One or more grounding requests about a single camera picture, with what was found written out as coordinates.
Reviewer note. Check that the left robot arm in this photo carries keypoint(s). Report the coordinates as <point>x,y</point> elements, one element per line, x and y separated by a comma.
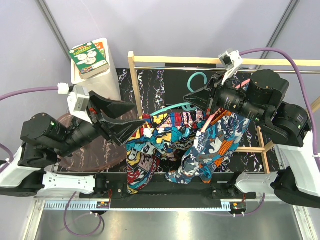
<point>45,141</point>

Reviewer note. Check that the brown translucent plastic basket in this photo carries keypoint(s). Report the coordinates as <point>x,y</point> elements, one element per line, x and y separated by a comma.
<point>97,156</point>

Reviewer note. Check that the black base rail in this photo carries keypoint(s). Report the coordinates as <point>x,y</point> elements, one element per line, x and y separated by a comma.
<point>162,195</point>

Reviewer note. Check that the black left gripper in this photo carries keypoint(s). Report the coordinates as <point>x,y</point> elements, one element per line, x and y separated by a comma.
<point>119,133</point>

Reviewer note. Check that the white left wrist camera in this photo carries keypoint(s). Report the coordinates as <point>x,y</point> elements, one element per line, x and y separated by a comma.
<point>77,100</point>

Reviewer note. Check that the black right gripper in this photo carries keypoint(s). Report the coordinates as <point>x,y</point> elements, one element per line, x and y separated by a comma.
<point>207,99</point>

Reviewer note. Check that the blue orange patterned shorts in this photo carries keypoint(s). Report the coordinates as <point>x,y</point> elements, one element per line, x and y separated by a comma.
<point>215,143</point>

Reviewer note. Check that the white rectangular bin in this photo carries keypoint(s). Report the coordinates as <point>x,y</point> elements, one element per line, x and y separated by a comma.
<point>106,84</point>

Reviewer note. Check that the chrome rack rail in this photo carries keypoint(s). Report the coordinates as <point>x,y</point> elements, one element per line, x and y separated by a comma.
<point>222,70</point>

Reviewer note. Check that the green box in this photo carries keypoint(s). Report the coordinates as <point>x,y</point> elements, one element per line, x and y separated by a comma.
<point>90,59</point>

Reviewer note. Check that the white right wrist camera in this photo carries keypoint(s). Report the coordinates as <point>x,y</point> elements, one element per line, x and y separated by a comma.
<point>231,61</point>

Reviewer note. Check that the comic print shorts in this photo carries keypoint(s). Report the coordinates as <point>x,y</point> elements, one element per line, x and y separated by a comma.
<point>158,140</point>

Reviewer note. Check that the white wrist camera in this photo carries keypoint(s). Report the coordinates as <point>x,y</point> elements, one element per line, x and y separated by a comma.
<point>231,61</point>
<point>77,100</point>

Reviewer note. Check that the black flat panel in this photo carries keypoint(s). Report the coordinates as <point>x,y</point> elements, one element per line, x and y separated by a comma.
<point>176,81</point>

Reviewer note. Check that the pink foam hanger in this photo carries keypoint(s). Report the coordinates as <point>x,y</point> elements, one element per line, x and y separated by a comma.
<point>212,116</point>

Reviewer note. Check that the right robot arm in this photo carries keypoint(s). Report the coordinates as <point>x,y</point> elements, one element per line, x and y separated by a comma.
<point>287,125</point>

